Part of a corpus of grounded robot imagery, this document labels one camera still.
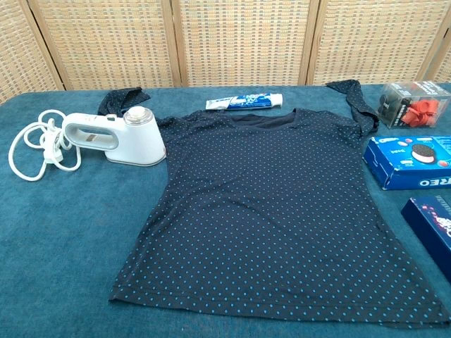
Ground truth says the white handheld garment steamer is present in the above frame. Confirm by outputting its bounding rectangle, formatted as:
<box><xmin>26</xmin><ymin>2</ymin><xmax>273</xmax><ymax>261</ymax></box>
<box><xmin>62</xmin><ymin>106</ymin><xmax>167</xmax><ymax>167</ymax></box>

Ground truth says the white power cord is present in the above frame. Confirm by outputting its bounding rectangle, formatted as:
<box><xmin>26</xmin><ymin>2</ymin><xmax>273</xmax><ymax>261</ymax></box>
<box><xmin>8</xmin><ymin>108</ymin><xmax>82</xmax><ymax>182</ymax></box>

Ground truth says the navy polka dot shirt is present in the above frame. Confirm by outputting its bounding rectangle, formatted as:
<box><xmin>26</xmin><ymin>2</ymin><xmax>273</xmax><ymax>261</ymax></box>
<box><xmin>97</xmin><ymin>79</ymin><xmax>451</xmax><ymax>330</ymax></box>

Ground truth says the blue white toothpaste tube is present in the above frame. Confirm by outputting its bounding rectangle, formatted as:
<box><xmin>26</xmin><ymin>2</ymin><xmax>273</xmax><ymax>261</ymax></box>
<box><xmin>205</xmin><ymin>92</ymin><xmax>284</xmax><ymax>112</ymax></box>

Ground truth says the blue Oreo cookie box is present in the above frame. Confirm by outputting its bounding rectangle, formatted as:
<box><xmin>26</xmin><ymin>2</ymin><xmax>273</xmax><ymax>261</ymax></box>
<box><xmin>362</xmin><ymin>135</ymin><xmax>451</xmax><ymax>192</ymax></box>

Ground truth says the woven wooden folding screen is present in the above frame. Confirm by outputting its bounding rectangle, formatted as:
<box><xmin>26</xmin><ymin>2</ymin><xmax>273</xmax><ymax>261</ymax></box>
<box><xmin>0</xmin><ymin>0</ymin><xmax>451</xmax><ymax>105</ymax></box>

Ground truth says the clear box with red pieces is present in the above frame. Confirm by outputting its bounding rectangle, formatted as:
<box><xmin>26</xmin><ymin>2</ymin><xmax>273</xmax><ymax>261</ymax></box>
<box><xmin>376</xmin><ymin>80</ymin><xmax>448</xmax><ymax>130</ymax></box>

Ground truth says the dark blue toothpaste box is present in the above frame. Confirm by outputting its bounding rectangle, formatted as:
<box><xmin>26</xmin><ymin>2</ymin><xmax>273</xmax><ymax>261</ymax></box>
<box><xmin>400</xmin><ymin>196</ymin><xmax>451</xmax><ymax>260</ymax></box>

